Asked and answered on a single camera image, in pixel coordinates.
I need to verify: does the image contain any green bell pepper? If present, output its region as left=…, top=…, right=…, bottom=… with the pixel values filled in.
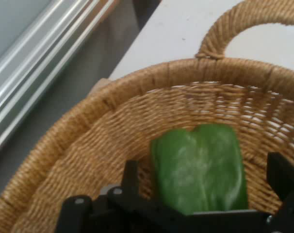
left=150, top=124, right=249, bottom=216

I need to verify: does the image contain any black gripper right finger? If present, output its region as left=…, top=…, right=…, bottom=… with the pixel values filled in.
left=265, top=151, right=294, bottom=233

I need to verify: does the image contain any aluminium wall rail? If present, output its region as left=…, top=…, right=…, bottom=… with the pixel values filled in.
left=0, top=0, right=121, bottom=156

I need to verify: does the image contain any woven wicker basket with handles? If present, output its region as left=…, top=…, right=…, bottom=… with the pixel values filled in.
left=0, top=0, right=294, bottom=233

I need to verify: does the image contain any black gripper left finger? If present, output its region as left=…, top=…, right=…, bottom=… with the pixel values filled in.
left=55, top=160, right=186, bottom=233

